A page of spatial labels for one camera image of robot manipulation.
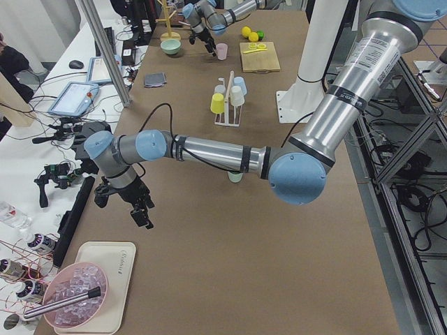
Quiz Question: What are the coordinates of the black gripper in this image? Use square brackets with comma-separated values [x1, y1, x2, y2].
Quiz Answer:
[117, 177, 155, 230]
[198, 30, 217, 57]

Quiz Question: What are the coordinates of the pink plastic cup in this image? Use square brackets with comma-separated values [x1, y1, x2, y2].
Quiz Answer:
[216, 43, 228, 61]

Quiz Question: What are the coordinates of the green plastic cup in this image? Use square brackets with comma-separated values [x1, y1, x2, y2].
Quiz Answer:
[227, 172, 244, 184]

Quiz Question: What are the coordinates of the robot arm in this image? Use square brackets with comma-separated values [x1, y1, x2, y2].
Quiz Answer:
[182, 0, 281, 57]
[84, 1, 446, 228]

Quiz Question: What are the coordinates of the grey plastic cup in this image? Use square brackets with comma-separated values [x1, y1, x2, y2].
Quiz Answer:
[214, 84, 226, 95]

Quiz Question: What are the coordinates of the blue plastic cup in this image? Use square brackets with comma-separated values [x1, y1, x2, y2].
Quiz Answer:
[233, 76, 247, 96]

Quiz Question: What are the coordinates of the yellow plastic cup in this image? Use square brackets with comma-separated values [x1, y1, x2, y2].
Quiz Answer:
[210, 93, 224, 114]

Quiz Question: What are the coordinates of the white plastic cup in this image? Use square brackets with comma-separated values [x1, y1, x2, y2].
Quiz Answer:
[230, 85, 244, 107]

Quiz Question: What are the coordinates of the whole yellow lemon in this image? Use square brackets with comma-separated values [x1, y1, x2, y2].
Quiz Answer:
[241, 26, 251, 38]

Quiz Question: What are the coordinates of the mint green bowl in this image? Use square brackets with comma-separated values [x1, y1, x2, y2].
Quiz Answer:
[160, 38, 182, 56]

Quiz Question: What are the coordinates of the wooden mug tree stand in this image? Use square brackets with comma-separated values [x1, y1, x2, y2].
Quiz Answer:
[156, 0, 181, 41]

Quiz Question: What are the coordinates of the cream plastic tray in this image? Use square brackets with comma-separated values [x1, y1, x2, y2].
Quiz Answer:
[55, 241, 136, 334]

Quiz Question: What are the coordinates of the wooden cutting board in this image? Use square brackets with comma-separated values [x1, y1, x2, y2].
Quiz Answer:
[239, 42, 281, 73]

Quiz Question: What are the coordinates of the grey folded cloth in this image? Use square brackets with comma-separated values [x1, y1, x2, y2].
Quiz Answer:
[143, 72, 166, 88]

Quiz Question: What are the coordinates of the metal muddler stick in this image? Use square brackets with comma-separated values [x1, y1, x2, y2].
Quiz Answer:
[23, 286, 101, 320]

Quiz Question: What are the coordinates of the pink bowl of ice cubes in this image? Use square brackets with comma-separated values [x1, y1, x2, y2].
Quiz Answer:
[43, 262, 108, 329]

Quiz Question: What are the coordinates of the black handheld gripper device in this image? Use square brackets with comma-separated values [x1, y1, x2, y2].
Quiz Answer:
[34, 162, 83, 209]

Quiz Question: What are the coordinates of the blue teach pendant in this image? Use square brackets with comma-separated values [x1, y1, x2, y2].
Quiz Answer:
[86, 57, 112, 84]
[47, 82, 99, 117]

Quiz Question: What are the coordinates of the black computer mouse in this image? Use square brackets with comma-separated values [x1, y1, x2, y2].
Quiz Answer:
[68, 60, 85, 69]

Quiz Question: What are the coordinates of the person in black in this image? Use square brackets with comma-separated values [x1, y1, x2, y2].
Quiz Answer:
[1, 35, 34, 127]

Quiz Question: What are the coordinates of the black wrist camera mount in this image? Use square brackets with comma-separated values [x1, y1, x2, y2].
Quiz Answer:
[94, 176, 119, 208]

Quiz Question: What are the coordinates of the white wire cup holder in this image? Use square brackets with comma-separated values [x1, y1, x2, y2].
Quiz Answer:
[214, 70, 243, 127]

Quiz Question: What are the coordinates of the aluminium frame post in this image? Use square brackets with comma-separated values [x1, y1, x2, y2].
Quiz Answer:
[75, 0, 131, 107]

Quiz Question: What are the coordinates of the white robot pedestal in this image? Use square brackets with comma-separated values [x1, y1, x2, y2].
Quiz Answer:
[276, 0, 358, 124]

